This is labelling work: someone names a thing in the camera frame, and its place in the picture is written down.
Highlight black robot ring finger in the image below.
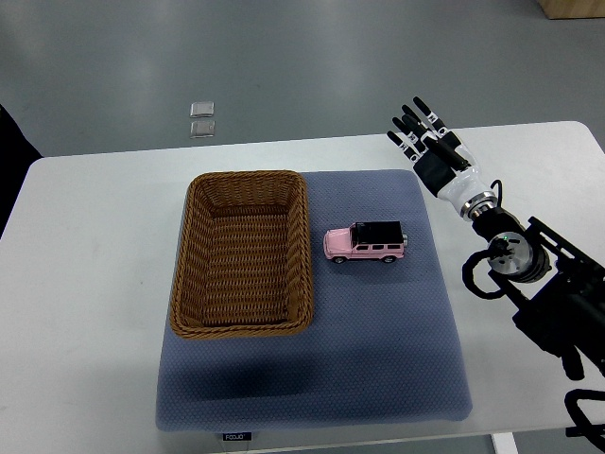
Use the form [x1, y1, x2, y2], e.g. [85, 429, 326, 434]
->
[391, 116, 424, 151]

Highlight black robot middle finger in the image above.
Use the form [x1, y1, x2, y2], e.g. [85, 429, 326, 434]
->
[401, 104, 433, 141]

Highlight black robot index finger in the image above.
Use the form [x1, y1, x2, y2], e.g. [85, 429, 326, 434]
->
[413, 96, 449, 137]

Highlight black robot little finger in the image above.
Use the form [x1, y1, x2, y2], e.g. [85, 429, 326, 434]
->
[387, 131, 423, 163]

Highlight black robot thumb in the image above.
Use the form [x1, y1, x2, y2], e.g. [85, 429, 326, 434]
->
[423, 135, 471, 171]

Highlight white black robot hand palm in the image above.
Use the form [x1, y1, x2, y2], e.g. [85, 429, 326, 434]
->
[413, 131, 495, 218]

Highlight pink toy car black roof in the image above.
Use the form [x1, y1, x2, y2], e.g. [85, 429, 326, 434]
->
[322, 221, 408, 264]

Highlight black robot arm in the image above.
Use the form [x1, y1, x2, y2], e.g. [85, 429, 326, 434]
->
[387, 97, 604, 381]

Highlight brown wicker basket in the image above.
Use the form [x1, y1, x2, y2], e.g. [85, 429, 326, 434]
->
[169, 170, 314, 341]

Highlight wooden box corner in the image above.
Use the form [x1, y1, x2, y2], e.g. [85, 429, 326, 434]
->
[538, 0, 605, 20]

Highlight blue-grey cushion mat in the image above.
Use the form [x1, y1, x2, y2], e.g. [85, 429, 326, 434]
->
[156, 170, 472, 432]

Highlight upper metal floor plate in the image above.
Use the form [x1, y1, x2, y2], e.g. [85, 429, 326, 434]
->
[190, 101, 215, 118]

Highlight metal floor plate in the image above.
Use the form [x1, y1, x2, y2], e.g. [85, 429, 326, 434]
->
[190, 101, 215, 118]
[190, 120, 216, 138]

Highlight lower metal floor plate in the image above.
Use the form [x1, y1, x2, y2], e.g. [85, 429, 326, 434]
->
[190, 120, 216, 138]

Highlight white table leg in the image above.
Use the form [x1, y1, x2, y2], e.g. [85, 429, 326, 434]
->
[491, 432, 519, 454]

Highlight dark object at left edge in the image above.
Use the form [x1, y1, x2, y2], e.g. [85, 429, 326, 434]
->
[1, 106, 43, 234]

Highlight black cable loop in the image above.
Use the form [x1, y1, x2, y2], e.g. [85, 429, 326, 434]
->
[461, 250, 510, 301]

